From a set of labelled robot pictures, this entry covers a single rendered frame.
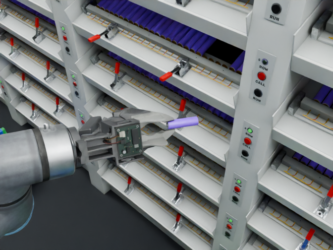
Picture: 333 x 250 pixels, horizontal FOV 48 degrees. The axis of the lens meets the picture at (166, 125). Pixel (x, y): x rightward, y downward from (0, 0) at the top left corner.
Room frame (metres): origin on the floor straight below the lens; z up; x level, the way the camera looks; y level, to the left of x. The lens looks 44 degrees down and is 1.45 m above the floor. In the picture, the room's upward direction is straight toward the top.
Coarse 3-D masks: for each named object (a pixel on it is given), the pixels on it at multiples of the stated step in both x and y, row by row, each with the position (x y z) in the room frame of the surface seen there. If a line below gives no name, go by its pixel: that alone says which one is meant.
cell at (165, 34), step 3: (174, 21) 0.94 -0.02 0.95; (171, 24) 0.93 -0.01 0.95; (174, 24) 0.93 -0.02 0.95; (177, 24) 0.93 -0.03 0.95; (168, 27) 0.92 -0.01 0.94; (171, 27) 0.92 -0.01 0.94; (174, 27) 0.92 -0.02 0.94; (165, 30) 0.91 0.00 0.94; (168, 30) 0.91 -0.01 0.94; (171, 30) 0.91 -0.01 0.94; (162, 33) 0.90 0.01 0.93; (165, 33) 0.90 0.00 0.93; (168, 33) 0.90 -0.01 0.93; (165, 36) 0.89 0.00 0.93; (165, 39) 0.90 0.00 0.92
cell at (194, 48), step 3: (204, 33) 0.87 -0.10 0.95; (201, 36) 0.86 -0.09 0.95; (204, 36) 0.86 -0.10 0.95; (207, 36) 0.86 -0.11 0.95; (201, 39) 0.85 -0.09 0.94; (204, 39) 0.85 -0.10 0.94; (198, 42) 0.84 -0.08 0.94; (201, 42) 0.84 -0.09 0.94; (204, 42) 0.85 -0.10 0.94; (195, 45) 0.84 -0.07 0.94; (198, 45) 0.84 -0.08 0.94; (201, 45) 0.84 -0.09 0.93; (192, 48) 0.83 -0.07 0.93; (195, 48) 0.83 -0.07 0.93; (198, 48) 0.83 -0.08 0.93; (195, 51) 0.82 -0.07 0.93
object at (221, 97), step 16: (80, 0) 1.08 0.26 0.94; (96, 0) 1.12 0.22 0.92; (80, 16) 1.07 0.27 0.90; (80, 32) 1.04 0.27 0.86; (96, 32) 0.99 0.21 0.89; (112, 48) 0.94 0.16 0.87; (128, 48) 0.90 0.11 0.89; (144, 48) 0.89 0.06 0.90; (144, 64) 0.85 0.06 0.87; (160, 64) 0.82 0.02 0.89; (176, 64) 0.81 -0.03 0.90; (176, 80) 0.77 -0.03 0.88; (192, 80) 0.75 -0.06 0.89; (208, 80) 0.74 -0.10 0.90; (208, 96) 0.70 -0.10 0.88; (224, 96) 0.69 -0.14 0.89; (224, 112) 0.68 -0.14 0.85
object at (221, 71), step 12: (96, 12) 1.03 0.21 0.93; (108, 24) 0.99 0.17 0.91; (120, 24) 0.96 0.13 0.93; (132, 24) 0.95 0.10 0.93; (132, 36) 0.92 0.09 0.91; (144, 36) 0.90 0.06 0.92; (156, 36) 0.89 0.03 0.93; (168, 48) 0.84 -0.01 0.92; (180, 48) 0.83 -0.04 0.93; (192, 60) 0.79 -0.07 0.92; (204, 60) 0.78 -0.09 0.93; (216, 72) 0.74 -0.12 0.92; (228, 72) 0.73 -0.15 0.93
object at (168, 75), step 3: (180, 66) 0.77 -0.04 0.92; (174, 69) 0.76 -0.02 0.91; (177, 69) 0.76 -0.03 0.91; (168, 72) 0.75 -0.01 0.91; (171, 72) 0.75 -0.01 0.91; (174, 72) 0.75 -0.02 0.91; (165, 75) 0.74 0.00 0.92; (168, 75) 0.74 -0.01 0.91; (171, 75) 0.74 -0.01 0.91; (162, 78) 0.72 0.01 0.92; (165, 78) 0.73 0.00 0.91
